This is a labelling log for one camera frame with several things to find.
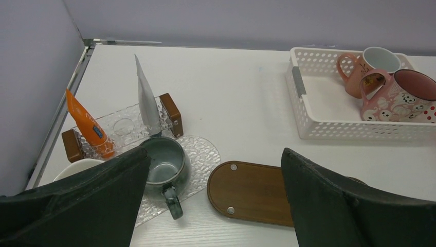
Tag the pink mug white inside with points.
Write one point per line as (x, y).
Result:
(77, 167)

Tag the orange-pink mug white inside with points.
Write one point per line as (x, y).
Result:
(371, 58)

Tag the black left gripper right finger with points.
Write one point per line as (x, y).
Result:
(330, 209)

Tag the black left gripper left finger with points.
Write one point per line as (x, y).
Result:
(94, 207)

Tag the orange toothpaste tube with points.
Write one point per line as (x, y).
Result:
(89, 128)

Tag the wooden acrylic toothbrush holder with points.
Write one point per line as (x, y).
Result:
(125, 129)

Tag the brown oval wooden tray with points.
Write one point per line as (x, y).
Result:
(250, 192)

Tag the white toothpaste tube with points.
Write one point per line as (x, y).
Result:
(147, 104)

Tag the pink ghost pattern mug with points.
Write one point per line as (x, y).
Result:
(399, 97)

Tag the clear textured acrylic tray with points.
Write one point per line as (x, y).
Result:
(204, 158)

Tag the grey-green ceramic mug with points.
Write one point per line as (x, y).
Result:
(169, 173)

